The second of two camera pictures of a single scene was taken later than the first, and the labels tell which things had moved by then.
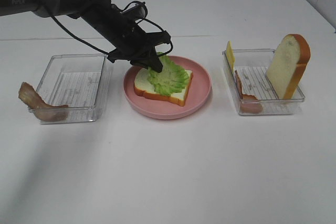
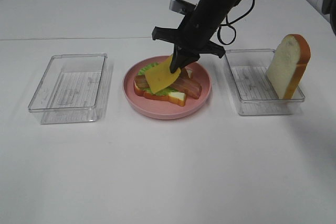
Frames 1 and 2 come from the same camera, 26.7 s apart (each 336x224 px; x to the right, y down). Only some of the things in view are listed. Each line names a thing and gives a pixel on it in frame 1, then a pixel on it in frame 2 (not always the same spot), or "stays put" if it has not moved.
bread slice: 287,65 stays put
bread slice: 144,87 stays put
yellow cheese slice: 231,55 -> 159,77
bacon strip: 249,104 -> 185,83
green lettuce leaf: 172,77 -> 162,91
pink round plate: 199,95 stays put
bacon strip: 45,112 -> 141,81
